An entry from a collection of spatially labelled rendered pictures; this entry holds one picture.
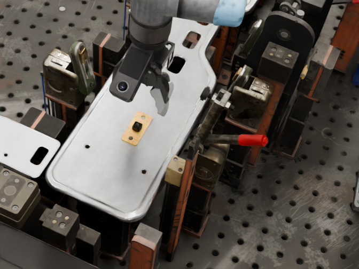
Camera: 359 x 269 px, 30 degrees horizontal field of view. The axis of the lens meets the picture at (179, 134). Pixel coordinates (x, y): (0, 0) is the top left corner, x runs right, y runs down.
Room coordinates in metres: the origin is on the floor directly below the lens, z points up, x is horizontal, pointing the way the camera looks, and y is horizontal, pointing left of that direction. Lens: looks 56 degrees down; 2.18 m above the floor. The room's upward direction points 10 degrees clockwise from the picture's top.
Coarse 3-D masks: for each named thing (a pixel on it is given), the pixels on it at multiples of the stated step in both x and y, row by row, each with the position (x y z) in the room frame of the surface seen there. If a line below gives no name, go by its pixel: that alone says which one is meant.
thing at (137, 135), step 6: (138, 114) 0.84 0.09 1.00; (144, 114) 0.84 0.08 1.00; (132, 120) 0.82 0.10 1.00; (138, 120) 0.82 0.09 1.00; (144, 120) 0.82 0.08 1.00; (150, 120) 0.83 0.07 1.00; (132, 126) 0.80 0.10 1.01; (144, 126) 0.81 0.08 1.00; (126, 132) 0.79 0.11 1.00; (132, 132) 0.79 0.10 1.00; (138, 132) 0.79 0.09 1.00; (144, 132) 0.79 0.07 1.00; (126, 138) 0.77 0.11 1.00; (138, 138) 0.78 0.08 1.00; (132, 144) 0.76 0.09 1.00
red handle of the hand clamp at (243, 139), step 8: (208, 136) 0.76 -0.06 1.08; (216, 136) 0.76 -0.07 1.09; (224, 136) 0.75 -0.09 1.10; (232, 136) 0.75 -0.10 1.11; (240, 136) 0.74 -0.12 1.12; (248, 136) 0.74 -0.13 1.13; (256, 136) 0.74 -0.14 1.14; (264, 136) 0.74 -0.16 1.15; (232, 144) 0.74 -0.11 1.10; (240, 144) 0.73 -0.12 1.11; (248, 144) 0.73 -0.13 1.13; (256, 144) 0.72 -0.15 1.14; (264, 144) 0.73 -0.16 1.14
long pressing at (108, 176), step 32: (256, 0) 1.25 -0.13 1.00; (192, 64) 1.01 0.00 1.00; (96, 96) 0.87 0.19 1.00; (192, 96) 0.91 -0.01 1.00; (96, 128) 0.78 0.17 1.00; (160, 128) 0.81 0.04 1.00; (192, 128) 0.83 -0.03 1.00; (64, 160) 0.69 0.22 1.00; (96, 160) 0.71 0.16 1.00; (128, 160) 0.72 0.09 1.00; (160, 160) 0.73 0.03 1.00; (64, 192) 0.62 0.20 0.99; (96, 192) 0.63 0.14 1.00; (128, 192) 0.65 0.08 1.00
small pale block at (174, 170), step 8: (176, 160) 0.70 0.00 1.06; (184, 160) 0.70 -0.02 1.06; (168, 168) 0.68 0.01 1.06; (176, 168) 0.68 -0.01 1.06; (168, 176) 0.68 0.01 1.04; (176, 176) 0.67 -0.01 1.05; (168, 184) 0.68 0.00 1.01; (176, 184) 0.67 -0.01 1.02; (168, 192) 0.68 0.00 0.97; (176, 192) 0.68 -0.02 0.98; (168, 200) 0.68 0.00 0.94; (176, 200) 0.68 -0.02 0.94; (168, 208) 0.68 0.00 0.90; (168, 216) 0.68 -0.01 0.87; (160, 224) 0.68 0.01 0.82; (168, 224) 0.68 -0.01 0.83; (168, 232) 0.68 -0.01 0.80; (168, 240) 0.68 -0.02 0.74; (160, 248) 0.67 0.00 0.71
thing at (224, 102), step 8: (208, 88) 0.77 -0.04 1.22; (200, 96) 0.76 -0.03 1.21; (208, 96) 0.76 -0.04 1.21; (216, 96) 0.76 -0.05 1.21; (224, 96) 0.76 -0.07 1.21; (216, 104) 0.74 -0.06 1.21; (224, 104) 0.74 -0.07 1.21; (208, 112) 0.74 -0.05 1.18; (216, 112) 0.74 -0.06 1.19; (208, 120) 0.74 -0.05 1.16; (216, 120) 0.74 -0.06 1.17; (200, 128) 0.75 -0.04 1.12; (208, 128) 0.74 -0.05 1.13; (200, 136) 0.75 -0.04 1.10
